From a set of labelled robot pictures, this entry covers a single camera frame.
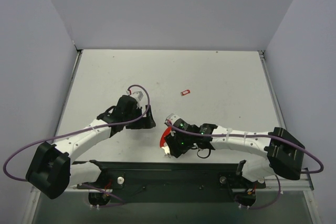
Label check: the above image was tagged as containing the red handled keyring holder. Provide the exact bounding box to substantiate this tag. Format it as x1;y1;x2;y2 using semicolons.
159;126;174;158

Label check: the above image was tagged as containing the red key tag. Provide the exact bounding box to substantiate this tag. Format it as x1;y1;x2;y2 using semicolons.
181;89;191;96

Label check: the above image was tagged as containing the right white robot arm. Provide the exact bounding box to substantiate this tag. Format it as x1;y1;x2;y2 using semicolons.
164;115;305;182

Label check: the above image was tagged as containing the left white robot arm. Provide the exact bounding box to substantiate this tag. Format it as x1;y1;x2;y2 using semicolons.
26;91;156;199

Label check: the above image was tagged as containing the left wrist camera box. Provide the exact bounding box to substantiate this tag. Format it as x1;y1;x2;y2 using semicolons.
130;91;144;102

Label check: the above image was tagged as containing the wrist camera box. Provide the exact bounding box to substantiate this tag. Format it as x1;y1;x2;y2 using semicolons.
165;114;181;125
130;91;144;102

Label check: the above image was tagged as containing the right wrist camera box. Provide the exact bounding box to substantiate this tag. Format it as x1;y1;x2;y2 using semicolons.
165;114;181;125

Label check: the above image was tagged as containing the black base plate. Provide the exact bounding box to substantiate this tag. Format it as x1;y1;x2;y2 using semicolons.
88;162;266;207

